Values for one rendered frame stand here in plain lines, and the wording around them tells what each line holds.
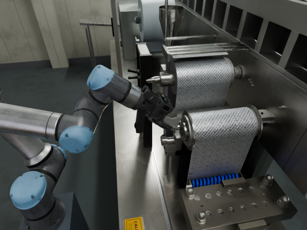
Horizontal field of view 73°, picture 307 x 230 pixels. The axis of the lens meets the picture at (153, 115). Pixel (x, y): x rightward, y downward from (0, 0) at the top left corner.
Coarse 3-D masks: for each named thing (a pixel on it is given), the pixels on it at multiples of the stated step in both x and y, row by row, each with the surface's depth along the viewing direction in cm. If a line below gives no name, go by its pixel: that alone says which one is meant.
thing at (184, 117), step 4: (184, 116) 76; (256, 116) 76; (180, 120) 81; (184, 120) 78; (188, 120) 73; (256, 120) 75; (188, 124) 72; (188, 128) 73; (188, 132) 73; (256, 132) 76; (188, 136) 74; (188, 140) 74; (188, 144) 75
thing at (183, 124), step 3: (180, 123) 77; (183, 123) 75; (183, 126) 74; (186, 126) 74; (180, 129) 79; (183, 129) 75; (186, 129) 74; (180, 132) 79; (183, 132) 75; (186, 132) 74; (180, 135) 79; (183, 135) 76; (186, 135) 74; (183, 138) 76; (186, 138) 74
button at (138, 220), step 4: (128, 220) 83; (132, 220) 83; (136, 220) 83; (140, 220) 83; (128, 224) 82; (132, 224) 82; (136, 224) 82; (140, 224) 82; (128, 228) 81; (132, 228) 81; (136, 228) 81; (140, 228) 81
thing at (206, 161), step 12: (228, 144) 77; (240, 144) 78; (192, 156) 77; (204, 156) 78; (216, 156) 80; (228, 156) 81; (240, 156) 83; (192, 168) 82; (204, 168) 83; (216, 168) 85; (228, 168) 86; (240, 168) 88
